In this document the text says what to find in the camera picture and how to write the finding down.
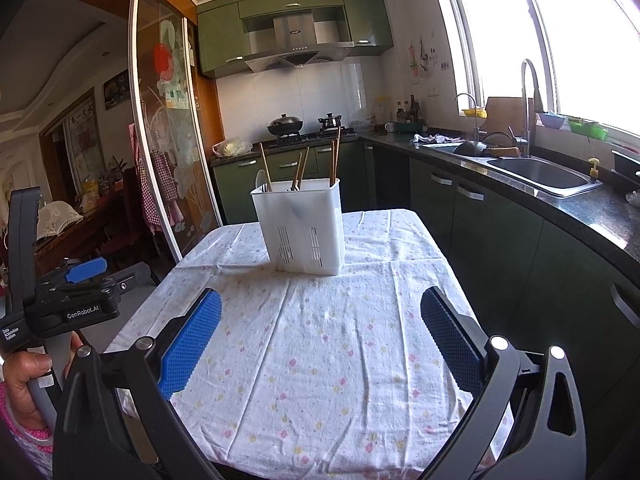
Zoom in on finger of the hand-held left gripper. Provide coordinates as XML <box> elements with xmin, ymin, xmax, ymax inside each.
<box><xmin>64</xmin><ymin>256</ymin><xmax>151</xmax><ymax>293</ymax></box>

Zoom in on window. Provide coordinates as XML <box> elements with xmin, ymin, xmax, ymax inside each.
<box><xmin>440</xmin><ymin>0</ymin><xmax>640</xmax><ymax>137</ymax></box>

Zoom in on black pan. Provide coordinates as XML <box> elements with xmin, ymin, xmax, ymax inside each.
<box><xmin>452</xmin><ymin>131</ymin><xmax>522</xmax><ymax>159</ymax></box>

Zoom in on green upper cabinets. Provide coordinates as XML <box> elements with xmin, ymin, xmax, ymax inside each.
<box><xmin>196</xmin><ymin>0</ymin><xmax>396</xmax><ymax>80</ymax></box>

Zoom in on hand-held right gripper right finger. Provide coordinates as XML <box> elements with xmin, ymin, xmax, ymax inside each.
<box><xmin>420</xmin><ymin>286</ymin><xmax>587</xmax><ymax>480</ymax></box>

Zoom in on framed wall picture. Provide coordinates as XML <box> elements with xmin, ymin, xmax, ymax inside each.
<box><xmin>103</xmin><ymin>70</ymin><xmax>132</xmax><ymax>111</ymax></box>

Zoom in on steel sink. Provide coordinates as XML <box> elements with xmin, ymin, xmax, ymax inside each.
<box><xmin>422</xmin><ymin>141</ymin><xmax>604</xmax><ymax>199</ymax></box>

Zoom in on white floral tablecloth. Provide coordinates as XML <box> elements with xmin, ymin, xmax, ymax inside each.
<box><xmin>102</xmin><ymin>208</ymin><xmax>516</xmax><ymax>480</ymax></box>

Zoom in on black wok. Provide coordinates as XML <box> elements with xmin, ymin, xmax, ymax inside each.
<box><xmin>266</xmin><ymin>113</ymin><xmax>305</xmax><ymax>137</ymax></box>

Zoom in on white dish cloth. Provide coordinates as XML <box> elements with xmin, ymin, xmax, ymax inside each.
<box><xmin>410</xmin><ymin>133</ymin><xmax>464</xmax><ymax>145</ymax></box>

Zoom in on small steel faucet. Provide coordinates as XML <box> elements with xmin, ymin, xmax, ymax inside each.
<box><xmin>453</xmin><ymin>92</ymin><xmax>484</xmax><ymax>144</ymax></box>

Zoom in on glass sliding door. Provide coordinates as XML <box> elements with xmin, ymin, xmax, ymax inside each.
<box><xmin>128</xmin><ymin>0</ymin><xmax>224</xmax><ymax>264</ymax></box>

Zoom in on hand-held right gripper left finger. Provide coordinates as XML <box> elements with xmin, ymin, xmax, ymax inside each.
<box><xmin>52</xmin><ymin>287</ymin><xmax>226</xmax><ymax>480</ymax></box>

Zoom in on white plastic utensil holder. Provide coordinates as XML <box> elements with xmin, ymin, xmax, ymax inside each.
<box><xmin>250</xmin><ymin>177</ymin><xmax>344</xmax><ymax>277</ymax></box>

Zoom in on gas stove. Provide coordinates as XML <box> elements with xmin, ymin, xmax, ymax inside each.
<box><xmin>262</xmin><ymin>130</ymin><xmax>359</xmax><ymax>149</ymax></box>

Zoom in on wooden cutting board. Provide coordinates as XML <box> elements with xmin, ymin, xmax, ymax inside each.
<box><xmin>483</xmin><ymin>96</ymin><xmax>527</xmax><ymax>144</ymax></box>

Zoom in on green sink cabinet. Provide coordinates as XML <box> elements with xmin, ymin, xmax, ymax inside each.
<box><xmin>372</xmin><ymin>145</ymin><xmax>640</xmax><ymax>480</ymax></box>

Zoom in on white plastic bag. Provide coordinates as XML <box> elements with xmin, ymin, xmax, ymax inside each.
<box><xmin>212</xmin><ymin>138</ymin><xmax>254</xmax><ymax>158</ymax></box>

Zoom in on person's left hand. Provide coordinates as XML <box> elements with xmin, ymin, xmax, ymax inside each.
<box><xmin>0</xmin><ymin>332</ymin><xmax>84</xmax><ymax>432</ymax></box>

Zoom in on green drawer cabinet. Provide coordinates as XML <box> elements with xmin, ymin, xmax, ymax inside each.
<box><xmin>212</xmin><ymin>140</ymin><xmax>376</xmax><ymax>228</ymax></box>

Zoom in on green basket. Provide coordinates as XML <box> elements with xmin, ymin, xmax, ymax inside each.
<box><xmin>567</xmin><ymin>117</ymin><xmax>609</xmax><ymax>142</ymax></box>

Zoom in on steel range hood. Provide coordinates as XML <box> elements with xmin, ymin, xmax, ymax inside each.
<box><xmin>244</xmin><ymin>14</ymin><xmax>356</xmax><ymax>73</ymax></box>

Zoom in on tall steel faucet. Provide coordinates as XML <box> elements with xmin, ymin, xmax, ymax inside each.
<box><xmin>519</xmin><ymin>58</ymin><xmax>547</xmax><ymax>157</ymax></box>

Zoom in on red checked apron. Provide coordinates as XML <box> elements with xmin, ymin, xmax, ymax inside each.
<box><xmin>128</xmin><ymin>122</ymin><xmax>184</xmax><ymax>234</ymax></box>

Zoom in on white lace cloth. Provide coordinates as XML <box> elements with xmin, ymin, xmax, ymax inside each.
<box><xmin>36</xmin><ymin>200</ymin><xmax>84</xmax><ymax>234</ymax></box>

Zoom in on wall poster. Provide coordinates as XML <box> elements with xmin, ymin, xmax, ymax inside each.
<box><xmin>62</xmin><ymin>99</ymin><xmax>99</xmax><ymax>182</ymax></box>

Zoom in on group of condiment bottles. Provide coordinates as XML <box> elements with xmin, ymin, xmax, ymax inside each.
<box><xmin>394</xmin><ymin>94</ymin><xmax>427</xmax><ymax>132</ymax></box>

